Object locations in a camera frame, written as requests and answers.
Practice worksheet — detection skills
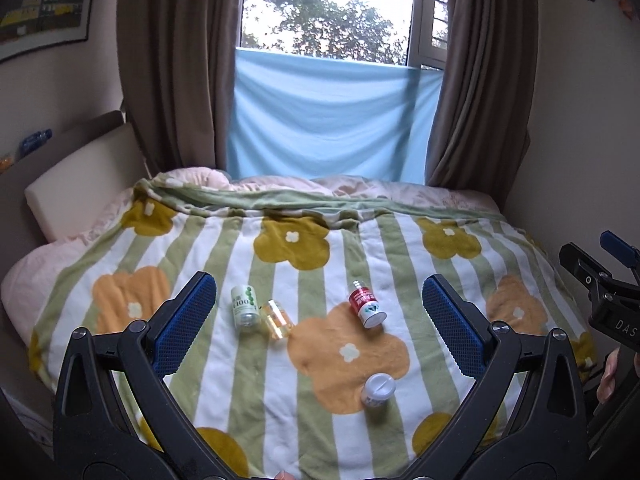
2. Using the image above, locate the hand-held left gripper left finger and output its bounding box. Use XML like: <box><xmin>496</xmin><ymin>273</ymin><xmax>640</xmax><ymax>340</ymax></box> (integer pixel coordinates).
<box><xmin>52</xmin><ymin>271</ymin><xmax>237</xmax><ymax>480</ymax></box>

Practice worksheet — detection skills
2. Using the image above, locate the cream cushion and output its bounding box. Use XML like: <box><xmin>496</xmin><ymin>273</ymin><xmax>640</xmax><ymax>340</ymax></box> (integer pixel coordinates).
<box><xmin>24</xmin><ymin>121</ymin><xmax>147</xmax><ymax>244</ymax></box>

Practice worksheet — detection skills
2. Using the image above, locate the brown curtain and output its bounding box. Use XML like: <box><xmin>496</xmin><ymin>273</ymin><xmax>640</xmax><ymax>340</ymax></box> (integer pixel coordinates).
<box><xmin>424</xmin><ymin>0</ymin><xmax>540</xmax><ymax>202</ymax></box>
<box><xmin>116</xmin><ymin>0</ymin><xmax>251</xmax><ymax>187</ymax></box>

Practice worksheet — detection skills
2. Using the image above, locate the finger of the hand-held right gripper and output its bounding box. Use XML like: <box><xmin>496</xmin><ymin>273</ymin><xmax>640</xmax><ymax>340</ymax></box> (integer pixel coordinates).
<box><xmin>599</xmin><ymin>230</ymin><xmax>640</xmax><ymax>272</ymax></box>
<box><xmin>558</xmin><ymin>242</ymin><xmax>615</xmax><ymax>292</ymax></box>

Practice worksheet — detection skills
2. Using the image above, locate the light blue cloth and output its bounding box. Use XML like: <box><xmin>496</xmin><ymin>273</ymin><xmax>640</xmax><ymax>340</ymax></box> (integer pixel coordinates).
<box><xmin>226</xmin><ymin>46</ymin><xmax>444</xmax><ymax>184</ymax></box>

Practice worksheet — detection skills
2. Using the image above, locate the window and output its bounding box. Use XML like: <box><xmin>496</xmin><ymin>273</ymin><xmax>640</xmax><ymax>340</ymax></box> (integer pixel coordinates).
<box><xmin>239</xmin><ymin>0</ymin><xmax>452</xmax><ymax>72</ymax></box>

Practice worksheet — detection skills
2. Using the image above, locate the wall poster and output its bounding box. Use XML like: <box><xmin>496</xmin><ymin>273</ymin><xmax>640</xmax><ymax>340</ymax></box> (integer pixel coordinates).
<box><xmin>0</xmin><ymin>0</ymin><xmax>104</xmax><ymax>64</ymax></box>

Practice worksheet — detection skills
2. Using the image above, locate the blue plastic water bottle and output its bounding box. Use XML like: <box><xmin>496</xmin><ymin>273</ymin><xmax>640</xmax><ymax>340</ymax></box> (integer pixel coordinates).
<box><xmin>16</xmin><ymin>128</ymin><xmax>54</xmax><ymax>159</ymax></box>

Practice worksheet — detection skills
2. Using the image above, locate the person's right hand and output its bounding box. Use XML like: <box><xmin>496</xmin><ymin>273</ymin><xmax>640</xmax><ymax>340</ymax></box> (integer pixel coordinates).
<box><xmin>596</xmin><ymin>349</ymin><xmax>622</xmax><ymax>404</ymax></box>

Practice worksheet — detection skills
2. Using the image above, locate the white green-print bottle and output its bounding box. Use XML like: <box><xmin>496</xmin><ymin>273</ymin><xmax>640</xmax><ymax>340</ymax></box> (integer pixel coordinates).
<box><xmin>229</xmin><ymin>284</ymin><xmax>262</xmax><ymax>332</ymax></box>

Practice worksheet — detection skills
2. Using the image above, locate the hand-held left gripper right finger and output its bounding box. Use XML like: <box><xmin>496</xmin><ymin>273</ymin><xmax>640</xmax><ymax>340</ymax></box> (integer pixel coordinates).
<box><xmin>404</xmin><ymin>273</ymin><xmax>589</xmax><ymax>480</ymax></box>

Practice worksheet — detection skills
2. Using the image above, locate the small white bottle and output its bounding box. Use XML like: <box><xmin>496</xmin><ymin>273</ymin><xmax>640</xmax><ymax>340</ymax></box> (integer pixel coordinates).
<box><xmin>361</xmin><ymin>373</ymin><xmax>397</xmax><ymax>409</ymax></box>

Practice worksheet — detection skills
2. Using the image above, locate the clear yellow small bottle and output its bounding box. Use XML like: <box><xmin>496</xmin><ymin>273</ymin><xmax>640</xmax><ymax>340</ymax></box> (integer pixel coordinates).
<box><xmin>259</xmin><ymin>299</ymin><xmax>293</xmax><ymax>341</ymax></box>

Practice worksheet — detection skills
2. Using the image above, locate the red white-capped bottle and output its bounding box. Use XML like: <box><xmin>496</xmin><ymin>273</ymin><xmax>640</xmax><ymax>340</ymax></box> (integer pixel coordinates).
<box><xmin>348</xmin><ymin>280</ymin><xmax>388</xmax><ymax>330</ymax></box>

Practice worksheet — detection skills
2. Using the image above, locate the floral striped blanket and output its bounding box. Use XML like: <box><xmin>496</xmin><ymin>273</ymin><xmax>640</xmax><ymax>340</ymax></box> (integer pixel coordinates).
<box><xmin>29</xmin><ymin>175</ymin><xmax>599</xmax><ymax>467</ymax></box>

